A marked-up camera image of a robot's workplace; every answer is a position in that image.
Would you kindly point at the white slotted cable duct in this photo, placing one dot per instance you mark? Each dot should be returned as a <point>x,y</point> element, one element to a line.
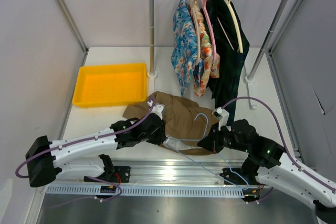
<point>160,191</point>

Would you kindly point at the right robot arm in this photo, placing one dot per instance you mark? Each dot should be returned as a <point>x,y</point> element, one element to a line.
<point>267,163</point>

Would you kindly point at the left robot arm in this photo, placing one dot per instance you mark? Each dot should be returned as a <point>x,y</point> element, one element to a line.
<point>119,135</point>

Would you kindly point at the cream wooden hanger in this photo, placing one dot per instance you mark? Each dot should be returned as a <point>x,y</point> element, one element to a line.
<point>236,25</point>

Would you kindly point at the pink plastic hanger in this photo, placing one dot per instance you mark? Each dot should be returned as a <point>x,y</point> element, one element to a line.
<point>209,25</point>

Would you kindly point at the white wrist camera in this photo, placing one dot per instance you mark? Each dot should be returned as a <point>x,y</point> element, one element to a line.
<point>157,108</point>
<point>222,115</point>

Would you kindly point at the dark green plaid garment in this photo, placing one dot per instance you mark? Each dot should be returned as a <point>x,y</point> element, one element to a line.
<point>231,63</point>

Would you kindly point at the tan brown skirt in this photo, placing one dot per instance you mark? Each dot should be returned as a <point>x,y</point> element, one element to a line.
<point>185,121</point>

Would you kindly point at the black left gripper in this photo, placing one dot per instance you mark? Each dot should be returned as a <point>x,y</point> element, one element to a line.
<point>160,137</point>

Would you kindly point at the silver white clothes rack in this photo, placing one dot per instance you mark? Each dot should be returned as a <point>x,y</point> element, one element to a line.
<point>250,71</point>

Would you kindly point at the orange floral garment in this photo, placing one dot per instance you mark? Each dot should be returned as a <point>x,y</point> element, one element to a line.
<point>207,68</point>

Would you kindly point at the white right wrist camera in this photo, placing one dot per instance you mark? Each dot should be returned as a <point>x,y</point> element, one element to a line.
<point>222,115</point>

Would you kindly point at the blue floral garment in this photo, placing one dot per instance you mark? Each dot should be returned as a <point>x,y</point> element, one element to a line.
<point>184,57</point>

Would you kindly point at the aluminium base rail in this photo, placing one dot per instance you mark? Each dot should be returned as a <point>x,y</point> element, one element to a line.
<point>170,174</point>

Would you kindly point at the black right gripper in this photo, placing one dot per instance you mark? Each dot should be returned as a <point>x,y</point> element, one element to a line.
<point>210,144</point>

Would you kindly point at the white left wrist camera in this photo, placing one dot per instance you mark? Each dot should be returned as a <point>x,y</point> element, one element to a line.
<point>157,108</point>

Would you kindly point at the yellow plastic tray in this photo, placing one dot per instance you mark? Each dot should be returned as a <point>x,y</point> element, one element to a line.
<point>110,85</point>

